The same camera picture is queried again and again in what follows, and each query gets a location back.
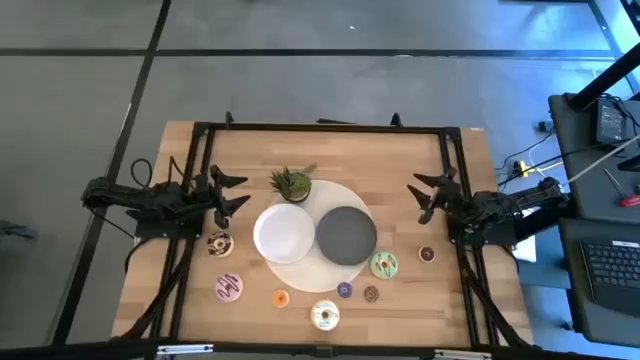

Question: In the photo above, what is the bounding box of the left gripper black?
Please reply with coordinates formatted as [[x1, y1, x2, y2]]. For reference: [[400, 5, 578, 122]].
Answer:
[[192, 164, 252, 230]]

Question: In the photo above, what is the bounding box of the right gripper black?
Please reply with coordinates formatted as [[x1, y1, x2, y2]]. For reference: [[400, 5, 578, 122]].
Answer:
[[406, 167, 469, 225]]

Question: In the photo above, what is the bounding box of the large chocolate white-drizzle donut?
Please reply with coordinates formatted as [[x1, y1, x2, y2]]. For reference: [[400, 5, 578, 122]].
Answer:
[[207, 230, 235, 259]]

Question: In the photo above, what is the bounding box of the large green iced donut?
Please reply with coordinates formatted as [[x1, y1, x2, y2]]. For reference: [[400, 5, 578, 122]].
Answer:
[[369, 250, 400, 280]]

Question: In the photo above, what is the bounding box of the large pink iced donut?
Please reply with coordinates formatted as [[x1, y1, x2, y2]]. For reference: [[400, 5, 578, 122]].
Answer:
[[215, 272, 244, 303]]

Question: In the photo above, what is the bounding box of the large white blue-iced donut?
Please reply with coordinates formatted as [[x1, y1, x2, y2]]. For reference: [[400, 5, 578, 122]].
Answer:
[[310, 299, 341, 332]]

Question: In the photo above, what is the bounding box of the potted succulent plant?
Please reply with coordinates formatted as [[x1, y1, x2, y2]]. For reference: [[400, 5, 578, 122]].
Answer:
[[269, 163, 319, 204]]

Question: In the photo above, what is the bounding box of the white plate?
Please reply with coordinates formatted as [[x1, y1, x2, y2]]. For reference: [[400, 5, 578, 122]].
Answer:
[[252, 202, 317, 265]]

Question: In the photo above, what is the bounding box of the dark grey plate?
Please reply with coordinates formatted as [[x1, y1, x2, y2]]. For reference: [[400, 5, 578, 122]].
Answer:
[[315, 205, 378, 267]]

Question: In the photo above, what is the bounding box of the white paper sheet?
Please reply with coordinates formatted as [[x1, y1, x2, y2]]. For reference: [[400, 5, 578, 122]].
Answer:
[[511, 234, 538, 264]]

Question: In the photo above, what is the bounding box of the round white woven placemat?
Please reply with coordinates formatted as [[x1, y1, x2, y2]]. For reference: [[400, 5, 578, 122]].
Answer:
[[263, 179, 376, 294]]

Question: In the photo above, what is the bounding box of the dark grey side desk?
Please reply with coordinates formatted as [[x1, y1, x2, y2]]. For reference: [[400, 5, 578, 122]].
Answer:
[[548, 92, 640, 224]]

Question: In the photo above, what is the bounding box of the black keyboard desk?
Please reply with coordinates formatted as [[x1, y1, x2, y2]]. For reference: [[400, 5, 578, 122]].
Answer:
[[558, 217, 640, 349]]

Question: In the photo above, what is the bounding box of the black power adapter box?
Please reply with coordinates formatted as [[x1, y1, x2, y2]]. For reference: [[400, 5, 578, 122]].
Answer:
[[595, 98, 629, 146]]

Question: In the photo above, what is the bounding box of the black keyboard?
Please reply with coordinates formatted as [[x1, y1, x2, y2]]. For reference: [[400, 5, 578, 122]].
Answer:
[[579, 239, 640, 317]]

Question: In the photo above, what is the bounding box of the black crossbeam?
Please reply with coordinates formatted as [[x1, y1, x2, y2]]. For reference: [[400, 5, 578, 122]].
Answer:
[[0, 338, 640, 360]]

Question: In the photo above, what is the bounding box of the black pole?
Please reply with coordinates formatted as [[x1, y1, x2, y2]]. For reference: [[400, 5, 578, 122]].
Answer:
[[568, 42, 640, 112]]

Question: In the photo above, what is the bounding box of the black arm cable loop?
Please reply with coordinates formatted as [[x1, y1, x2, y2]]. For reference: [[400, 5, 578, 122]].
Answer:
[[130, 158, 154, 190]]

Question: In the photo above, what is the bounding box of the black floor cable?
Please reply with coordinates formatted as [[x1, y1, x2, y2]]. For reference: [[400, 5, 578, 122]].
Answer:
[[494, 127, 556, 174]]

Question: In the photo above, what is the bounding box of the black aluminium table frame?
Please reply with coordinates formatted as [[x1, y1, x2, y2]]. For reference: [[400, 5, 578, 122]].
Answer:
[[119, 110, 534, 351]]

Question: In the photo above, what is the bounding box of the silver bracket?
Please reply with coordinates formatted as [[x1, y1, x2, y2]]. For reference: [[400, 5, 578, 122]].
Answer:
[[156, 343, 215, 357], [432, 349, 494, 360]]

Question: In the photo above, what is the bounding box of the white cable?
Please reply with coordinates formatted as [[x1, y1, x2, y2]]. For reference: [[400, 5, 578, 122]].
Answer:
[[564, 133, 640, 187]]

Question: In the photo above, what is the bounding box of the red-handled screwdriver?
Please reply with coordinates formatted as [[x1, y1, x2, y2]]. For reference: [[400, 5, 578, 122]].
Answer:
[[603, 168, 640, 208]]

